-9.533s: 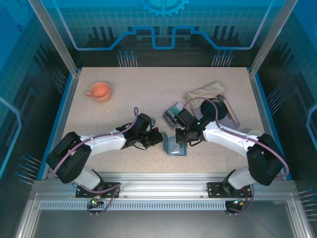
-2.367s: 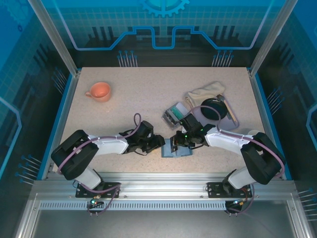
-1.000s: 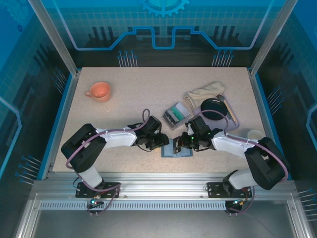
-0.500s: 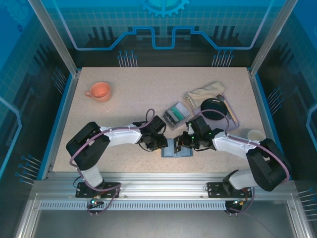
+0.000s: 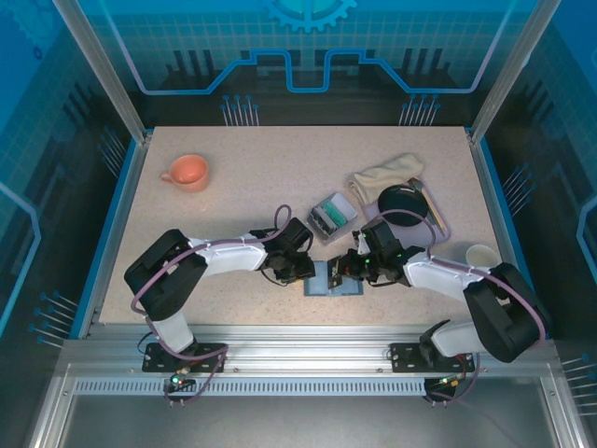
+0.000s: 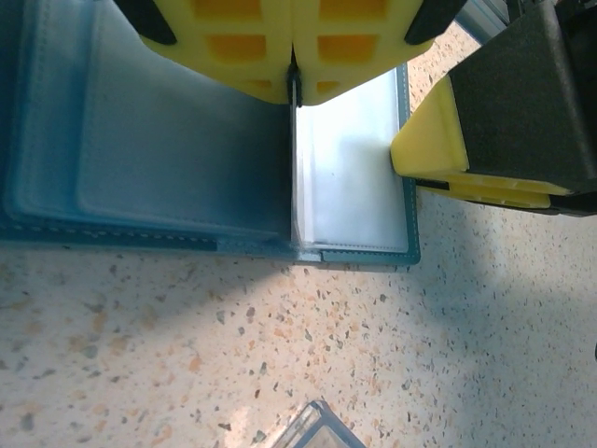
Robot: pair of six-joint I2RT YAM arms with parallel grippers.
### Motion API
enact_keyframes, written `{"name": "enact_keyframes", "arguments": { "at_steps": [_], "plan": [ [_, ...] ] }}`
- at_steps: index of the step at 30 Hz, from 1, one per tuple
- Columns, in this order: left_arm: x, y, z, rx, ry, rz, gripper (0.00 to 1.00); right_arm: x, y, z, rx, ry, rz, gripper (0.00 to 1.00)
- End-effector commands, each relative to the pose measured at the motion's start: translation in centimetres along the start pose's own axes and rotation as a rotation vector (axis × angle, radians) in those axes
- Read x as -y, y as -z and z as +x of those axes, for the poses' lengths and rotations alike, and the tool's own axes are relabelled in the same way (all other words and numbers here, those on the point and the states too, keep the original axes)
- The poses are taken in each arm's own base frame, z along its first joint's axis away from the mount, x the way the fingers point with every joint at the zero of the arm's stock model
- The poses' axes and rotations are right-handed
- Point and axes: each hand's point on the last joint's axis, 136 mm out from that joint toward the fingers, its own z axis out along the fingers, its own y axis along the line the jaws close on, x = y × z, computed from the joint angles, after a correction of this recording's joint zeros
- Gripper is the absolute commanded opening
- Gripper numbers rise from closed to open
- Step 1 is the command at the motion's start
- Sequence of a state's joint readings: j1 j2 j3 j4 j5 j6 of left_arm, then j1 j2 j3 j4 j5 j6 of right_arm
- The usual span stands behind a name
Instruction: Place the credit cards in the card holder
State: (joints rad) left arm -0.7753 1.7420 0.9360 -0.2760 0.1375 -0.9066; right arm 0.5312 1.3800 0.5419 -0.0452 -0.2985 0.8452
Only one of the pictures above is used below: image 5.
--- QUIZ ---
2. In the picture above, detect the beige folded cloth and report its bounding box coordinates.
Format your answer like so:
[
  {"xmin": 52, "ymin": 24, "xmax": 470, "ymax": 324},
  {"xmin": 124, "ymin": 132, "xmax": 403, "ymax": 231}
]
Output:
[{"xmin": 347, "ymin": 152, "xmax": 426, "ymax": 204}]

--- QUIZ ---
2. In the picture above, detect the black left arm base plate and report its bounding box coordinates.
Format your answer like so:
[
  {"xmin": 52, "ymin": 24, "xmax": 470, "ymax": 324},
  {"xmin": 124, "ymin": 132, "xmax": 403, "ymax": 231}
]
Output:
[{"xmin": 142, "ymin": 342, "xmax": 229, "ymax": 373}]

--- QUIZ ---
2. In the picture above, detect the orange cup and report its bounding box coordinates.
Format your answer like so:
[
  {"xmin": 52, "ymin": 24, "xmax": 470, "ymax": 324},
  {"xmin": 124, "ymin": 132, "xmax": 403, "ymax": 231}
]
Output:
[{"xmin": 160, "ymin": 155, "xmax": 210, "ymax": 194}]

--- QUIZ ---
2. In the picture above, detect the clear acrylic card box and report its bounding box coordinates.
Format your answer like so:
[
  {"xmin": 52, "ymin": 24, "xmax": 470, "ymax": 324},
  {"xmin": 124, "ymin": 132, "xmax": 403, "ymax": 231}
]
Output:
[{"xmin": 306, "ymin": 190, "xmax": 359, "ymax": 246}]

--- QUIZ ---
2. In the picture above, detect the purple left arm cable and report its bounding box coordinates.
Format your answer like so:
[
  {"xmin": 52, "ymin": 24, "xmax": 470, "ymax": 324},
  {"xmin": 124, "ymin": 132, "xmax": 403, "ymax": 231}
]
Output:
[{"xmin": 132, "ymin": 203, "xmax": 294, "ymax": 408}]

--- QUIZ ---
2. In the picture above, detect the aluminium frame post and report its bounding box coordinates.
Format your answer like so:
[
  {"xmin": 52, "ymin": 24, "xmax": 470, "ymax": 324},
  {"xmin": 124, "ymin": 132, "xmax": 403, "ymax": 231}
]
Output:
[
  {"xmin": 51, "ymin": 0, "xmax": 153, "ymax": 145},
  {"xmin": 468, "ymin": 0, "xmax": 561, "ymax": 145}
]

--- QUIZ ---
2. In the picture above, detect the grey metal base panel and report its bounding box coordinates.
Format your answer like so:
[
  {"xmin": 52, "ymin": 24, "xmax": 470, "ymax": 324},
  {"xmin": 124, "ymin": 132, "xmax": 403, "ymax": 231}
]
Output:
[{"xmin": 55, "ymin": 395, "xmax": 561, "ymax": 448}]

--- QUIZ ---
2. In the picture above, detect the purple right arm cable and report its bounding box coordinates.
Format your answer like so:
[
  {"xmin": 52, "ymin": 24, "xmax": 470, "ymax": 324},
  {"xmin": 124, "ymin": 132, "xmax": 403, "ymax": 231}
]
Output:
[{"xmin": 380, "ymin": 209, "xmax": 551, "ymax": 403}]

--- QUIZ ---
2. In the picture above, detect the green card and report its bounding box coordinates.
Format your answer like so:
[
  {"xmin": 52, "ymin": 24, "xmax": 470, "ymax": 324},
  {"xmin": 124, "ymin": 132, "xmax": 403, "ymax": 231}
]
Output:
[{"xmin": 325, "ymin": 198, "xmax": 350, "ymax": 226}]

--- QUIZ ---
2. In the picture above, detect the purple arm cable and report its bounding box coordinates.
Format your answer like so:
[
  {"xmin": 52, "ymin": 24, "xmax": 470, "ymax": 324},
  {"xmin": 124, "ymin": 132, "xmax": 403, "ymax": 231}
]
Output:
[
  {"xmin": 132, "ymin": 203, "xmax": 294, "ymax": 408},
  {"xmin": 380, "ymin": 209, "xmax": 551, "ymax": 403}
]

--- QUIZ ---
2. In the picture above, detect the small LED circuit board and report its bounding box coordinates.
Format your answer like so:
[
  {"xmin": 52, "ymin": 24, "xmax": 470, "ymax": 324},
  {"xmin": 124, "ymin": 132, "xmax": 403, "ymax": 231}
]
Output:
[
  {"xmin": 436, "ymin": 372, "xmax": 468, "ymax": 391},
  {"xmin": 168, "ymin": 370, "xmax": 195, "ymax": 392}
]

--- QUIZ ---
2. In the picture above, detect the black bowl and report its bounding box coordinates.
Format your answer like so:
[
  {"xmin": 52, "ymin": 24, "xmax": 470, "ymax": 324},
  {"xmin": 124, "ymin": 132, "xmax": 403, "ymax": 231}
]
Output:
[{"xmin": 377, "ymin": 185, "xmax": 430, "ymax": 229}]

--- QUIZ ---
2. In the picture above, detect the aluminium frame rail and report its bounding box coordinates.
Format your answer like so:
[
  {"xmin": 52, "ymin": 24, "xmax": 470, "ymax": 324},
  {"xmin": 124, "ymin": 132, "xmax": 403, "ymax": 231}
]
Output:
[{"xmin": 60, "ymin": 324, "xmax": 559, "ymax": 374}]

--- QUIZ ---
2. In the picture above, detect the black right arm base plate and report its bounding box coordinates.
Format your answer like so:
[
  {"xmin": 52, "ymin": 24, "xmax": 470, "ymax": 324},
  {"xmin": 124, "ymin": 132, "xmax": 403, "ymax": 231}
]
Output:
[{"xmin": 389, "ymin": 342, "xmax": 473, "ymax": 373}]

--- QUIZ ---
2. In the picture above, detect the light blue mug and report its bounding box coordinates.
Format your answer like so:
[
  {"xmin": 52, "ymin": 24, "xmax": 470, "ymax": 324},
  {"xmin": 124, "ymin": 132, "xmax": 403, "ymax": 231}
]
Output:
[{"xmin": 465, "ymin": 244, "xmax": 499, "ymax": 268}]

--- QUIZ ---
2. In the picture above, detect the aluminium table edge rail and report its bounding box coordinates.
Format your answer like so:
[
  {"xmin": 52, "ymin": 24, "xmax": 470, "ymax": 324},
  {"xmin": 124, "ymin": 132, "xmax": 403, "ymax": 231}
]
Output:
[
  {"xmin": 465, "ymin": 128, "xmax": 535, "ymax": 340},
  {"xmin": 76, "ymin": 130, "xmax": 154, "ymax": 340}
]

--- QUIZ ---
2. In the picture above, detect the slotted cable duct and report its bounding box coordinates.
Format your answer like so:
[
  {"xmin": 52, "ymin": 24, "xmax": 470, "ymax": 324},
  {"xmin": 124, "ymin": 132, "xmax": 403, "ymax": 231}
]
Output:
[{"xmin": 74, "ymin": 378, "xmax": 428, "ymax": 397}]

